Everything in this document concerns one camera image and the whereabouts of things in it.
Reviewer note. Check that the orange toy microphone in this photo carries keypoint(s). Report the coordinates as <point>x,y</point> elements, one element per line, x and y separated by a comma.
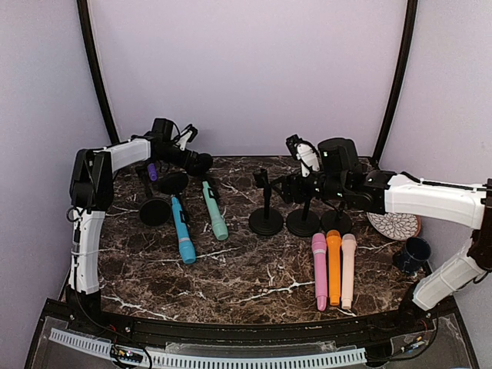
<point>334,267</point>

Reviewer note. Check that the black stand for beige microphone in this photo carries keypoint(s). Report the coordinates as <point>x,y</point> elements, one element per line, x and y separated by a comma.
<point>337,220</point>

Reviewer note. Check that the black stand with green microphone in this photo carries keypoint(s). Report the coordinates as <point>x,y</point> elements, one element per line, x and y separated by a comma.
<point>207,181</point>

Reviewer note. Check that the white floral plate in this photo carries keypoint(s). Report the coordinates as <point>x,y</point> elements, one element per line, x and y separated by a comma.
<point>397,227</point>

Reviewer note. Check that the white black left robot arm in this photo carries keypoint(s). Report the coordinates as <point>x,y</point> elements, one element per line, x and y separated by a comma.
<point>92,188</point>

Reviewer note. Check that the black corner post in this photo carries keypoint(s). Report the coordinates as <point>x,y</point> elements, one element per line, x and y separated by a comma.
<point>398,80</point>
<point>95,69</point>

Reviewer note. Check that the black aluminium rail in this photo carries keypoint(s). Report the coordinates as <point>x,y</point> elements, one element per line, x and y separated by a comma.
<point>369,331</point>

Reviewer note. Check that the black left corner post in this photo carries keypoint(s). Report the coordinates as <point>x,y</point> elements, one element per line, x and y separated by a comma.
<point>95,69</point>

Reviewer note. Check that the blue toy microphone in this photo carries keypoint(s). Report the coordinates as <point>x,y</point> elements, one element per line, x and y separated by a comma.
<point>185,245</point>

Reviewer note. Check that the black right corner post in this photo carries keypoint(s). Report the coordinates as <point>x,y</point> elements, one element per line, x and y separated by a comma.
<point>398,80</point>

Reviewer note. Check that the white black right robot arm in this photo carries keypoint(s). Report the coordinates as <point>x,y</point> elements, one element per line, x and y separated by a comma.
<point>332,171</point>

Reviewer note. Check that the black stand with pink microphone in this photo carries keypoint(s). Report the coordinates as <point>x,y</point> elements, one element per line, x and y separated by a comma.
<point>265,221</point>

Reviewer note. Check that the purple toy microphone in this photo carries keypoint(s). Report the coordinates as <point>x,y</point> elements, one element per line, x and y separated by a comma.
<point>152,172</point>

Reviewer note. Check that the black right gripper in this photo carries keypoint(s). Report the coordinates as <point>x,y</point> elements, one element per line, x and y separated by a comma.
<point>290,182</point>

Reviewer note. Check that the black stand with orange microphone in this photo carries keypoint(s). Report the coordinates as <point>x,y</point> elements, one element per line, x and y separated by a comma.
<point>303,222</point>

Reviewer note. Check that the pink toy microphone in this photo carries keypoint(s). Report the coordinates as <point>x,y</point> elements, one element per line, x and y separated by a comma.
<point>319,250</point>

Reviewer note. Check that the white slotted cable duct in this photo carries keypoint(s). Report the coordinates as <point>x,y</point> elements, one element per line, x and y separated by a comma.
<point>176,355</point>

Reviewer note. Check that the dark blue mug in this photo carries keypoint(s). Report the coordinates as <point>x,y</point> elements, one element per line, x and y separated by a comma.
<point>412,256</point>

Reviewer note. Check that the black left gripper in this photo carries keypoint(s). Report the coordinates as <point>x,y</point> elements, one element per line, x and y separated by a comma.
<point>190,164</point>

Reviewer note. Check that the black stand with purple microphone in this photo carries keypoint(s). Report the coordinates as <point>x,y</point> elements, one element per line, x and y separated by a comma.
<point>154,211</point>

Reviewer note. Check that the black stand with blue microphone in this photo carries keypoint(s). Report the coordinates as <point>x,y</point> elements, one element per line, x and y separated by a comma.
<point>172,184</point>

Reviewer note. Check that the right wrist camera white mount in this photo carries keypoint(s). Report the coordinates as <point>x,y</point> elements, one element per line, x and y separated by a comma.
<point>306,154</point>

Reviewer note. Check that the beige toy microphone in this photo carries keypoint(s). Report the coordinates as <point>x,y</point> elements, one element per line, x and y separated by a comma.
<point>348,247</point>

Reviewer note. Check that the mint green toy microphone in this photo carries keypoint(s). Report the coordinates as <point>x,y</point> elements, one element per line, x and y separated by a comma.
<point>218,224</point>

